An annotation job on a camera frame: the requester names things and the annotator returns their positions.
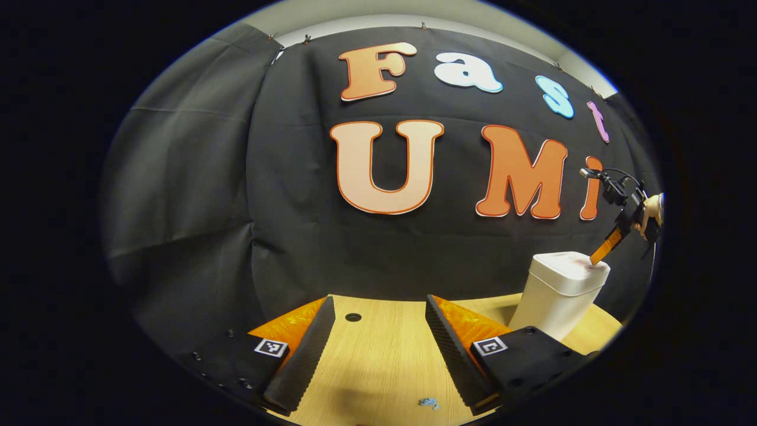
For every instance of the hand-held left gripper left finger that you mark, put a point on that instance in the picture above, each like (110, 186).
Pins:
(307, 355)

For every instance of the wooden desktop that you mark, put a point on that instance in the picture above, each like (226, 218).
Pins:
(384, 361)

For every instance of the blue paper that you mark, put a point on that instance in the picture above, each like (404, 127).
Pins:
(429, 403)

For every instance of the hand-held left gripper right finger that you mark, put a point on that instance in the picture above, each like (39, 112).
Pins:
(452, 352)

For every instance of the white desktop garbage bin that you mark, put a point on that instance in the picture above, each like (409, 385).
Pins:
(556, 296)

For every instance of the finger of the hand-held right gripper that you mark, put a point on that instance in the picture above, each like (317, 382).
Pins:
(606, 247)

